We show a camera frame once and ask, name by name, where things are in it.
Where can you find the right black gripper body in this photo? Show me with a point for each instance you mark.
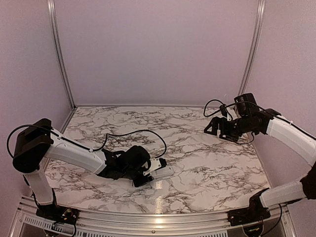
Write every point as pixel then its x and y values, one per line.
pixel 242 126

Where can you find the left aluminium frame post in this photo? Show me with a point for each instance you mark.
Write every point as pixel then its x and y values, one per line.
pixel 59 53

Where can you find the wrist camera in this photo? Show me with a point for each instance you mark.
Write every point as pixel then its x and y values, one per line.
pixel 157 163
pixel 226 113

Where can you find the white remote control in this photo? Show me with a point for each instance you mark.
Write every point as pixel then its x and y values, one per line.
pixel 163 172

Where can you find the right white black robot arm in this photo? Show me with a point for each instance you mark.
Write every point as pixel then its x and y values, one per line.
pixel 254 119

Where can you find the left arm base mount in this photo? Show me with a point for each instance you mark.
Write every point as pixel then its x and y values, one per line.
pixel 62 214

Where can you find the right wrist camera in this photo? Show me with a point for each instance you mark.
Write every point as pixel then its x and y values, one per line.
pixel 226 113

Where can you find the front aluminium frame rail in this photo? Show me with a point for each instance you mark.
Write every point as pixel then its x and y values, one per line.
pixel 91 223

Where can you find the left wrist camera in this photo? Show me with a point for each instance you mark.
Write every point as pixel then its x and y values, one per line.
pixel 157 163

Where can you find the aluminium frame post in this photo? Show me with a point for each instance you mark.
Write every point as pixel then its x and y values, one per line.
pixel 59 53
pixel 253 46

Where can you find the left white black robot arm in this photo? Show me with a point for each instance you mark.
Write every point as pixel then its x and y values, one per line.
pixel 40 140

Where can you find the right aluminium frame post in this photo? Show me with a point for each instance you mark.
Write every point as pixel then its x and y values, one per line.
pixel 253 46

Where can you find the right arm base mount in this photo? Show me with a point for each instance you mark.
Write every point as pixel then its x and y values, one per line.
pixel 247 215

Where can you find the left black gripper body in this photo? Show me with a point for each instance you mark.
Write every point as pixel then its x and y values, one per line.
pixel 131 173

